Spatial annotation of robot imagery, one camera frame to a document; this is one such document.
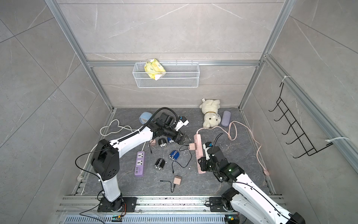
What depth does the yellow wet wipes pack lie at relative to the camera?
873 millimetres

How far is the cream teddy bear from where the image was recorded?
1.05 metres

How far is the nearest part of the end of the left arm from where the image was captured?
0.67m

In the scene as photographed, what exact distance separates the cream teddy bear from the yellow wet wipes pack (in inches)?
17.2
